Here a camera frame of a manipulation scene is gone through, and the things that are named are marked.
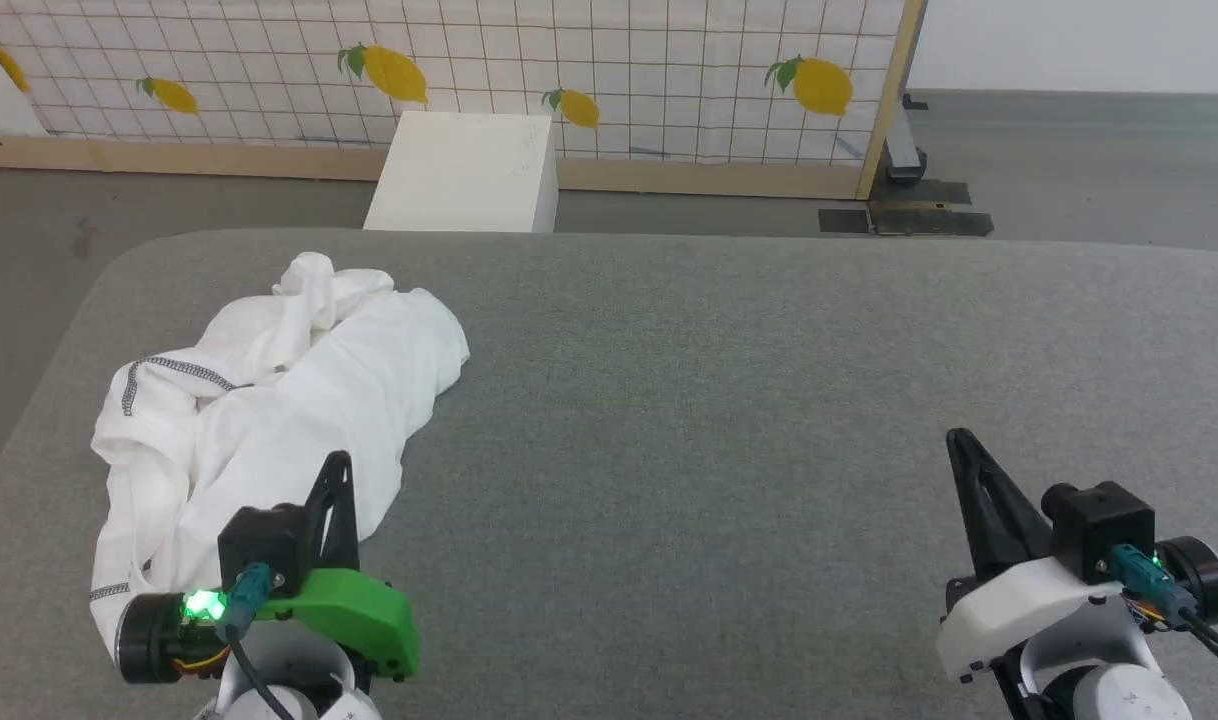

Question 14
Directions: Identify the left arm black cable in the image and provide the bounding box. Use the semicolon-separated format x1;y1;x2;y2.
214;562;300;720

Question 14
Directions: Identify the black floor stand base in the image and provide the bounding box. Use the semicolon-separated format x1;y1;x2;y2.
819;180;995;238

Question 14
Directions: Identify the white box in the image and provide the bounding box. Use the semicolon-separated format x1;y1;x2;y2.
363;111;560;234

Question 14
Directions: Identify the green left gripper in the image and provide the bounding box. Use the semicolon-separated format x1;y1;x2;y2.
254;450;420;683

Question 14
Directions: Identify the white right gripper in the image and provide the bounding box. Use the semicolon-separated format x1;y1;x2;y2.
936;428;1130;683

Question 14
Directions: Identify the white long sleeve shirt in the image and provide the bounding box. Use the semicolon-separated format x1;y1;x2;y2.
89;252;471;661

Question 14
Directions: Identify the lemon print partition panel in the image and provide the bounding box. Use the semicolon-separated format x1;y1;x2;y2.
0;0;928;201

